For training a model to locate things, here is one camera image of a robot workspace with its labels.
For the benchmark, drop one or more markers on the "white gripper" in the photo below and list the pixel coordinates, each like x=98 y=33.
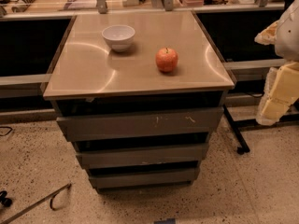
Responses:
x=288 y=36

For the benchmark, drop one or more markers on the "grey drawer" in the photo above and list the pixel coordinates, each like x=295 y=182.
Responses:
x=142 y=156
x=156 y=178
x=139 y=124

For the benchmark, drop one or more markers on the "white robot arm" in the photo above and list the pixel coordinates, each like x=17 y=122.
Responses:
x=287 y=41

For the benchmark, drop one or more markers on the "grey top drawer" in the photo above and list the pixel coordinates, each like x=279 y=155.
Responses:
x=139 y=124

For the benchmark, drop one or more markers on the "grey drawer cabinet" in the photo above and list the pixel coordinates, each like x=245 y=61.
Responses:
x=89 y=78

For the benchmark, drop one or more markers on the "grey bottom drawer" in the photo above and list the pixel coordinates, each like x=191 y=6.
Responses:
x=156 y=178

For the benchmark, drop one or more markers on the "black metal stand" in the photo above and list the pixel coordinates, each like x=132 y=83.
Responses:
x=238 y=126

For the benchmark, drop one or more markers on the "red apple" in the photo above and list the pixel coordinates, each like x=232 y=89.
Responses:
x=166 y=60

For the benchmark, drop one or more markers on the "white ceramic bowl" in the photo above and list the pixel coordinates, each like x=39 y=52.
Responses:
x=119 y=37

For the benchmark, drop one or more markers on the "metal rod with hook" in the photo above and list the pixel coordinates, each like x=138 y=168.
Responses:
x=49 y=198

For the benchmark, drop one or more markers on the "black caster wheel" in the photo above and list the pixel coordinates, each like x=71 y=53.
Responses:
x=4 y=200

